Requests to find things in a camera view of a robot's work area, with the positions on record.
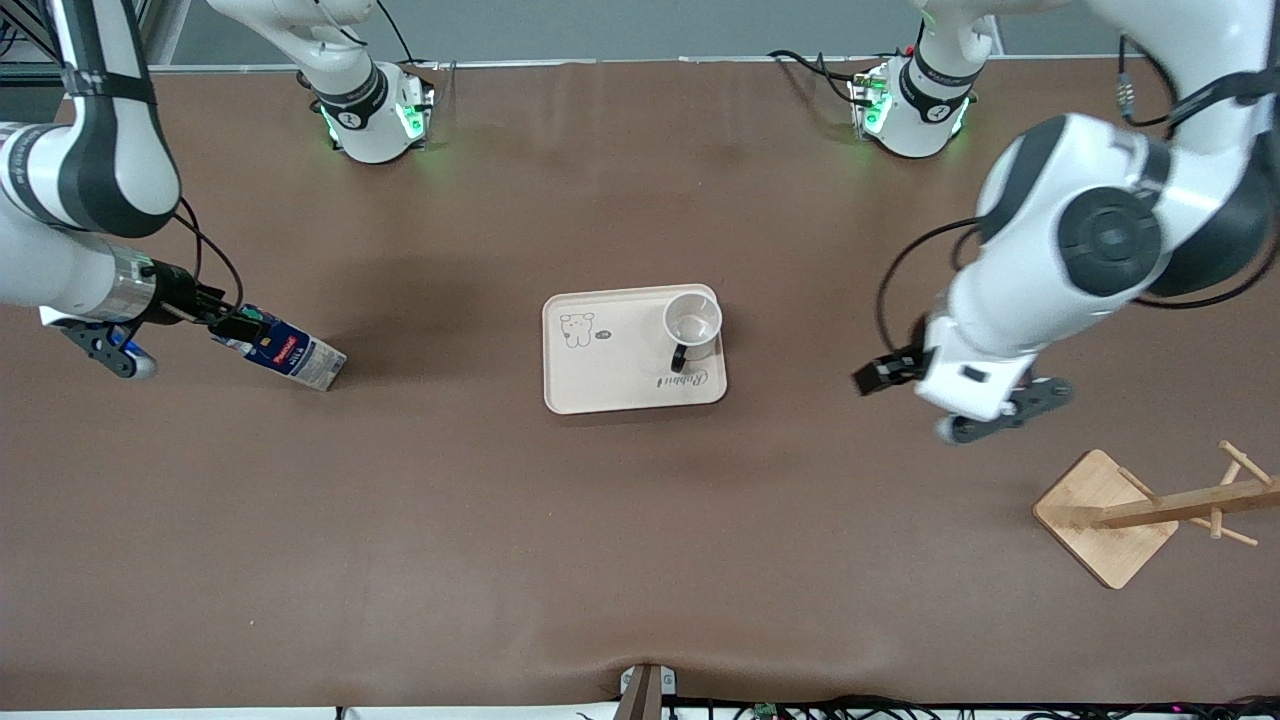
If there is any blue milk carton green cap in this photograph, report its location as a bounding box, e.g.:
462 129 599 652
212 305 348 392

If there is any white cup black handle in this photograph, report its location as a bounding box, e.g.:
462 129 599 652
663 292 723 374

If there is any cream rabbit print tray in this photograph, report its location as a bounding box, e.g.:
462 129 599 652
542 284 729 416

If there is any wooden mug tree stand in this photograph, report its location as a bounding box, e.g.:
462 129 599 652
1033 440 1280 591

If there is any black left arm base cable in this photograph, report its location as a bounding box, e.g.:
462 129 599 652
768 48 863 107

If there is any black arm base cable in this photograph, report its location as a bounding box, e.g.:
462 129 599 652
768 48 863 107
372 0 457 113

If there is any black right arm base cable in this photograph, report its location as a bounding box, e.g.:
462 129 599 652
372 0 457 113

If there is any metal table edge bracket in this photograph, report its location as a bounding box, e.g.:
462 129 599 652
618 663 679 720

